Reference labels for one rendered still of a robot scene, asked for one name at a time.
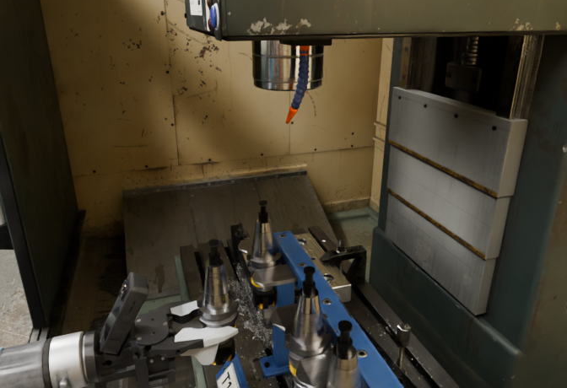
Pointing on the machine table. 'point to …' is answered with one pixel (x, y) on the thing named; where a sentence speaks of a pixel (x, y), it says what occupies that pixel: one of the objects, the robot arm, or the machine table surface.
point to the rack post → (280, 363)
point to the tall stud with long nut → (402, 342)
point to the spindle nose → (284, 66)
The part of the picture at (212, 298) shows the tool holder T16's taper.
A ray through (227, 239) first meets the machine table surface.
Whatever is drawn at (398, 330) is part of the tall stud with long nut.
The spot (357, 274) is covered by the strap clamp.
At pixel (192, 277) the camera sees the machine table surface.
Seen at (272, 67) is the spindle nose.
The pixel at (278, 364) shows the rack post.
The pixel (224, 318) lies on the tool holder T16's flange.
